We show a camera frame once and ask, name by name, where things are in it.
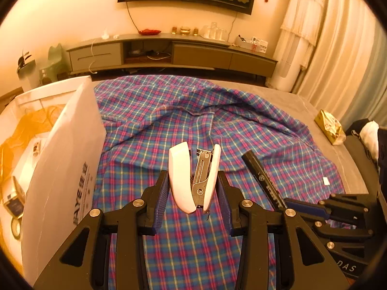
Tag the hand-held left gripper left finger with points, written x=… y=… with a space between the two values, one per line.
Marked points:
x=160 y=205

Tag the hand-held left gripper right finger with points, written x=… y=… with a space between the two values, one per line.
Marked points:
x=226 y=214

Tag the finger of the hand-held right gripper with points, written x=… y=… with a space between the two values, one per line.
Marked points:
x=305 y=207
x=338 y=232

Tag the white stapler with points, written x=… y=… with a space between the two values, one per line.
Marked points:
x=178 y=175

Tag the black marker pen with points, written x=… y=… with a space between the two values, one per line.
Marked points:
x=260 y=172

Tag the white storage box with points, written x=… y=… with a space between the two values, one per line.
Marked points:
x=66 y=163

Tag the gold metal tin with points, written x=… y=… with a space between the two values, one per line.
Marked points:
x=13 y=199

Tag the tape roll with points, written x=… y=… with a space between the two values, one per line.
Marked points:
x=15 y=229

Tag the small white tag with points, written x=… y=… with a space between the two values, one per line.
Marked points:
x=326 y=181

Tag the gold foil package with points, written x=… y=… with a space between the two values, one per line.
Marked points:
x=329 y=127

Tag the blue pink plaid cloth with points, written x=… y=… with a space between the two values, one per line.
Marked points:
x=181 y=117

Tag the white cloth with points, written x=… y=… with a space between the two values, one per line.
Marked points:
x=370 y=140

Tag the white floor air conditioner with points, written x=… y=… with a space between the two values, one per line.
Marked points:
x=285 y=75

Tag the grey television cabinet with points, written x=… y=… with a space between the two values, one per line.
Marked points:
x=193 y=54

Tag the yellow plastic film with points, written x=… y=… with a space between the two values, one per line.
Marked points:
x=21 y=127

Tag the cream curtain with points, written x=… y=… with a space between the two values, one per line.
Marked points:
x=347 y=51

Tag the white organizer box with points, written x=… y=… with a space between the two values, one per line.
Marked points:
x=251 y=43

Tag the red tray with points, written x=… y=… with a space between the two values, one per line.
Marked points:
x=149 y=31

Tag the wide gold ornament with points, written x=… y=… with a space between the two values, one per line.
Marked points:
x=185 y=31

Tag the green plastic chair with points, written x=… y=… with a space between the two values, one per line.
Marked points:
x=54 y=63

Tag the small white bottle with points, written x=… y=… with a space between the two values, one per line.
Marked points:
x=105 y=34

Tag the set of clear glass cups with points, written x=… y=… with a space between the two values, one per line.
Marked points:
x=214 y=32

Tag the white bin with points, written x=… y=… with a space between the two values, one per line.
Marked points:
x=28 y=77

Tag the white lace cover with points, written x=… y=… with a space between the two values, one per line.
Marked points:
x=302 y=15

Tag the dark potted plant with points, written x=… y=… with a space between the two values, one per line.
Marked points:
x=23 y=57

